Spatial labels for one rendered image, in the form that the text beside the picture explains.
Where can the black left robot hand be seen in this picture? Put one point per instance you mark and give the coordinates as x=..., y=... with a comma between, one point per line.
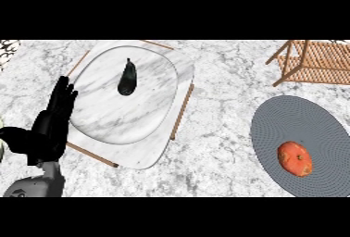
x=50, y=126

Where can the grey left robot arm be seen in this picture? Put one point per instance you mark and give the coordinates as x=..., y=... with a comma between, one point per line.
x=39, y=184

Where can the red tomato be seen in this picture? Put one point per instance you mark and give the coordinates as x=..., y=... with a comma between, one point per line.
x=296, y=159

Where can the grey round placemat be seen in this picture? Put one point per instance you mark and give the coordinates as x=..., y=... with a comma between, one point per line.
x=303, y=145

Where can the wooden tiered shelf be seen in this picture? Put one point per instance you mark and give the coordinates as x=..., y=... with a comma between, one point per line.
x=315, y=63

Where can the white marble cutting board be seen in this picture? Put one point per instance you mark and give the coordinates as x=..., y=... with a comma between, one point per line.
x=132, y=105

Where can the dark eggplant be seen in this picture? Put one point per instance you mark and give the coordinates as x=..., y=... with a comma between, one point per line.
x=127, y=80

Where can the white patterned object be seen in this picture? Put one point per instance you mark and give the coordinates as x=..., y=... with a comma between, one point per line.
x=6, y=51

